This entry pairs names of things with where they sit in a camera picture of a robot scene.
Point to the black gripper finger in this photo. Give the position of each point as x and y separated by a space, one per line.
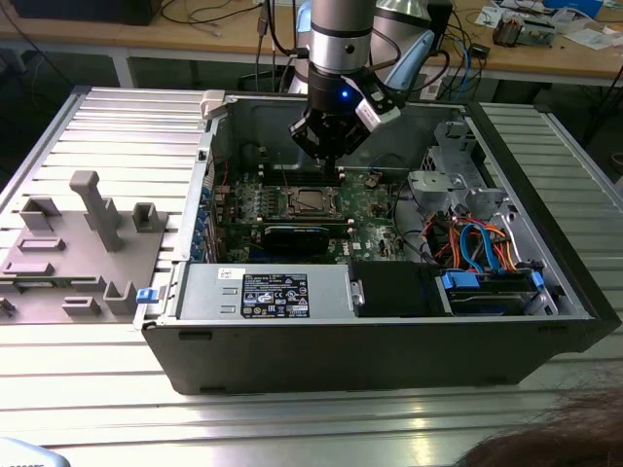
304 133
354 138

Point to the thin metal locking lever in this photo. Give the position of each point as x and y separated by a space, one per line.
285 172

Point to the silver CPU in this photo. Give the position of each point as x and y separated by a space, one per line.
311 200

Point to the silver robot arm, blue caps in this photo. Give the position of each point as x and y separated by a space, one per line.
340 29

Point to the CPU socket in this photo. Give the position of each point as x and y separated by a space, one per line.
314 214

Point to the black drive bay cover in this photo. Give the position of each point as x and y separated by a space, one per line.
389 289

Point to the white barcode tag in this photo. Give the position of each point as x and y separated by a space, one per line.
430 91

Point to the green motherboard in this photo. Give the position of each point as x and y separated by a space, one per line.
372 228

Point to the silver metal disk bay cage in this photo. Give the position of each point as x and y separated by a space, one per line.
452 146

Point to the black graphics card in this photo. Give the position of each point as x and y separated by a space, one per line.
297 239

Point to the black upright box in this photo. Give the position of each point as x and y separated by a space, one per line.
442 24

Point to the small black box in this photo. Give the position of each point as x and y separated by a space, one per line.
479 51

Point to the white printed leaflet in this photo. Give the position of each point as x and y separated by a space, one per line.
489 17

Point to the wooden desk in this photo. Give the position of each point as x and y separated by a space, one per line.
146 36

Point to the grey power supply with label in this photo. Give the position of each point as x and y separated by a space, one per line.
204 292

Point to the small finned heat sink cooler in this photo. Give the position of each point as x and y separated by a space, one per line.
508 31

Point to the hard disk in blue carrier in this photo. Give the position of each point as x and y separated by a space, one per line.
487 301

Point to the grey electronic module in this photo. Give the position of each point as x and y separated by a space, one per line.
538 31

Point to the black and grey PC case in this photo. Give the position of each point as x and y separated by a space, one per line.
340 360

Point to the blue case latch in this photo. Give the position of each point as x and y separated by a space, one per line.
146 296

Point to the black equipment box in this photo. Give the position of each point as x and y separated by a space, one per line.
83 12

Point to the white paper sheets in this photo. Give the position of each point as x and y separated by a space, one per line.
589 38

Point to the blue cardboard box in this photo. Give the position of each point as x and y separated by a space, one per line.
574 6

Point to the grey parts rack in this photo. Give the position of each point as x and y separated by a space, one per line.
73 272

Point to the person's brown-haired head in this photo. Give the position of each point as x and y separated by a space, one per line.
574 433

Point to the pale grey device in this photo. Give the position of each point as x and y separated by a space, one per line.
24 455

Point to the white wrist camera, black bracket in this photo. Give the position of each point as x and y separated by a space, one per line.
377 117

